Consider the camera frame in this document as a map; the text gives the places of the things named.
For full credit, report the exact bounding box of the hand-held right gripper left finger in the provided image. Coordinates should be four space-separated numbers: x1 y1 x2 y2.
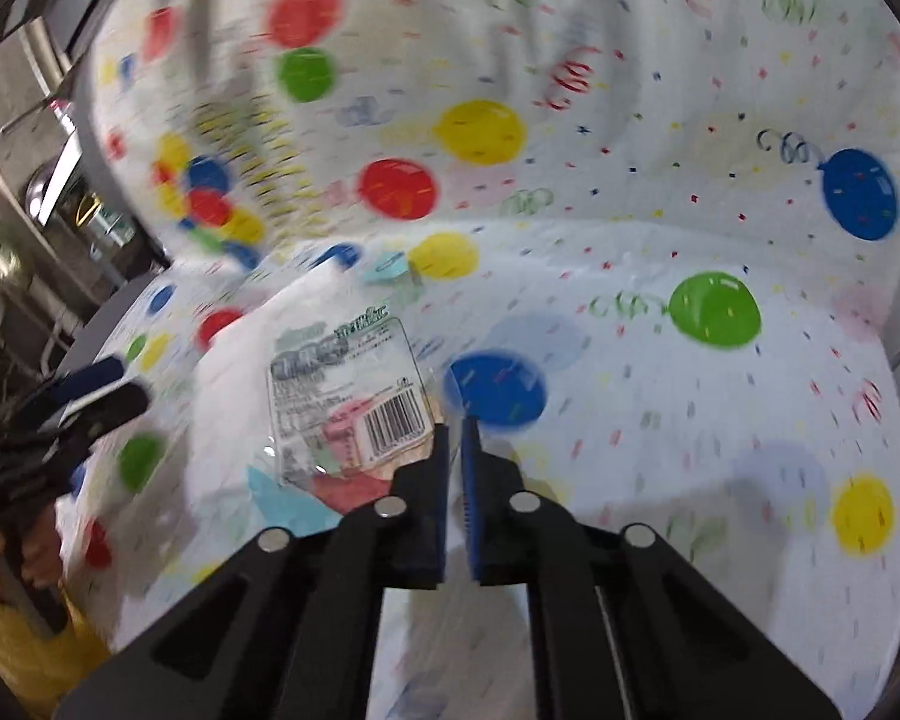
52 424 451 720

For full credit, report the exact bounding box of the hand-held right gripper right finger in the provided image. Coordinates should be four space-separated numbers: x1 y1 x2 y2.
459 416 845 720

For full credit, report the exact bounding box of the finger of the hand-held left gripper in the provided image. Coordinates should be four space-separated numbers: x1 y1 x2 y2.
0 356 128 428
37 382 152 442

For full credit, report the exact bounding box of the clear plastic bag with label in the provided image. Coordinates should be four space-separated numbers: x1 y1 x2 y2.
187 270 452 533

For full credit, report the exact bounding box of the person's left hand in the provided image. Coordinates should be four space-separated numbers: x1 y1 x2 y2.
16 502 67 592

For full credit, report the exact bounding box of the balloon-print plastic cover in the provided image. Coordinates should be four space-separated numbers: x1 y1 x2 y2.
52 0 900 720

